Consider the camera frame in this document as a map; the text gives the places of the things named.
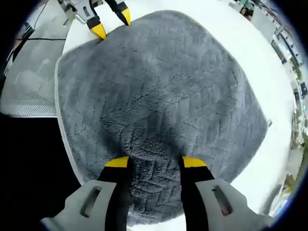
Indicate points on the grey towel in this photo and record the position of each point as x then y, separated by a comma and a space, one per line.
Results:
156, 84

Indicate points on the grey mesh chair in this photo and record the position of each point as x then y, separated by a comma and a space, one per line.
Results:
29, 84

